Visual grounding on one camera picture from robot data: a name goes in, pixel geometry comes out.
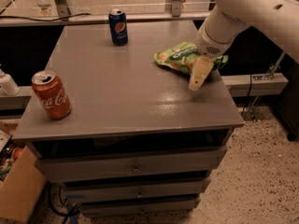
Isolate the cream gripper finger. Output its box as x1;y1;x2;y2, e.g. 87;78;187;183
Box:
189;56;214;91

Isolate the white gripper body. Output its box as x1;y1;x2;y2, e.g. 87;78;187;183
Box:
196;24;233;58

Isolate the green rice chip bag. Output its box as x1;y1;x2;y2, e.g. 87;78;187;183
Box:
153;41;229;77

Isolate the red coca-cola can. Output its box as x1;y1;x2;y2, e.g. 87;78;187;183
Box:
31;70;72;119

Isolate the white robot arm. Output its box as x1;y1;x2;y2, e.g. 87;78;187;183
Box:
189;0;299;91

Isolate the blue pepsi can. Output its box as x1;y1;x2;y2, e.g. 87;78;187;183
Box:
108;8;128;46

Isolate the grey drawer cabinet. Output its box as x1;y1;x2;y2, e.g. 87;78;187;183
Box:
14;21;243;209

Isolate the middle drawer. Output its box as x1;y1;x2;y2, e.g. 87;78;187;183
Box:
63;177;210;203

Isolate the drawer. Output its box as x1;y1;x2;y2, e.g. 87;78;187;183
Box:
63;177;210;203
80;196;199;217
36;146;227;183

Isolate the bottom drawer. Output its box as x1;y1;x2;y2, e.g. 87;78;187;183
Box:
80;196;199;217

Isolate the top drawer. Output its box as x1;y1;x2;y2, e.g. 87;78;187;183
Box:
36;146;227;183

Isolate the white bottle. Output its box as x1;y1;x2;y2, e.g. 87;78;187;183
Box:
0;69;20;96

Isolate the cardboard box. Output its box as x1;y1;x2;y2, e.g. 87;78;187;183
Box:
0;120;48;224

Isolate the black cable on rail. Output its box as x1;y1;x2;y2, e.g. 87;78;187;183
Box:
0;12;92;22

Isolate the black floor cable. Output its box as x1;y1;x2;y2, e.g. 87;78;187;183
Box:
47;182;81;224

